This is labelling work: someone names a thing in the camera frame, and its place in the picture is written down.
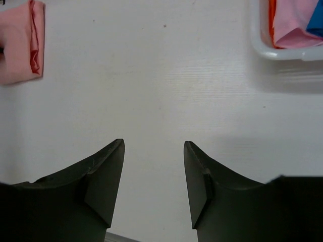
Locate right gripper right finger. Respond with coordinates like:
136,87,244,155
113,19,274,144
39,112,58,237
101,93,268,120
184,141,322,241

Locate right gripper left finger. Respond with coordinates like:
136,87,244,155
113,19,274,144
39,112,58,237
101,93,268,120
1,139,125,241

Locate salmon pink t shirt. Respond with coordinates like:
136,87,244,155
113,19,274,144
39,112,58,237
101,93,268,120
1,1,45,85

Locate white plastic basket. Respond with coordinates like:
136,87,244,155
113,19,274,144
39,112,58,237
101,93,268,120
248,0,322,62

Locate light pink t shirt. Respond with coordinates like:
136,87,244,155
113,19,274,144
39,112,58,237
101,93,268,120
275,1,322,49

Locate blue t shirt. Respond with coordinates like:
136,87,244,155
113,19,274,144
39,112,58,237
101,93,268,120
306,0,323,38

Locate orange t shirt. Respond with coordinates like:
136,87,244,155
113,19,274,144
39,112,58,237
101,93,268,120
268,0,283,49

